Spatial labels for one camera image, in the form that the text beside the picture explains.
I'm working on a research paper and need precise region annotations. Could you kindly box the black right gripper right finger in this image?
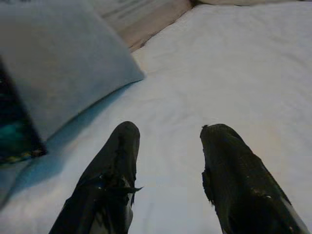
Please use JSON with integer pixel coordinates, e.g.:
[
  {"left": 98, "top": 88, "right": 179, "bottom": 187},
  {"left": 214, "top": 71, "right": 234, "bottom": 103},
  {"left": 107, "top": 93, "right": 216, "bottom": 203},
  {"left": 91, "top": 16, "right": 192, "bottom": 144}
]
[{"left": 199, "top": 123, "right": 312, "bottom": 234}]

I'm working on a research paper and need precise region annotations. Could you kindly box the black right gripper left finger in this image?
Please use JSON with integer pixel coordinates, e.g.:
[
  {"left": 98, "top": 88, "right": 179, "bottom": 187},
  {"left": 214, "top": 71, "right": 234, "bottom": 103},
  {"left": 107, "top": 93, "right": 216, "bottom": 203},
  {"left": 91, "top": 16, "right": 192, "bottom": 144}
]
[{"left": 48, "top": 121, "right": 144, "bottom": 234}]

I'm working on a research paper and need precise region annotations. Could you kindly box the teal book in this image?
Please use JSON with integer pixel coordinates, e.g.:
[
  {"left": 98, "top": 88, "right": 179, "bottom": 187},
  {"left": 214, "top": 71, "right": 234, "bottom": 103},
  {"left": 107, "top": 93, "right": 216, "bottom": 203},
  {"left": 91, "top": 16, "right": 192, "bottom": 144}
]
[{"left": 0, "top": 56, "right": 47, "bottom": 167}]

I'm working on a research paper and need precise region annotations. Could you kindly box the white mattress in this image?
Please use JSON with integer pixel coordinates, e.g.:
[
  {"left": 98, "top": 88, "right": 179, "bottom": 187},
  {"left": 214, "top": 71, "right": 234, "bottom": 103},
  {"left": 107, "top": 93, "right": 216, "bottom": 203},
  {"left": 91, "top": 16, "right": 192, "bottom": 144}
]
[{"left": 0, "top": 3, "right": 312, "bottom": 234}]

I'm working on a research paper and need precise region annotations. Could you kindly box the grey pillow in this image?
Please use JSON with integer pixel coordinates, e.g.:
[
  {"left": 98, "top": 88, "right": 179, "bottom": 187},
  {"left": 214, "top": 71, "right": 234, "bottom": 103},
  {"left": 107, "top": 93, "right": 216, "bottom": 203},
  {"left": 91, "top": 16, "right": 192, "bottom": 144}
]
[{"left": 0, "top": 0, "right": 147, "bottom": 142}]

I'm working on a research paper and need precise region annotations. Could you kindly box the beige printed cushion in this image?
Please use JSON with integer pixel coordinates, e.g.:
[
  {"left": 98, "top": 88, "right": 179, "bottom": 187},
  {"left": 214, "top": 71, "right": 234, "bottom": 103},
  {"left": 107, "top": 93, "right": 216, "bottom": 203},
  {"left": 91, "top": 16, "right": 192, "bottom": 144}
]
[{"left": 92, "top": 0, "right": 195, "bottom": 52}]

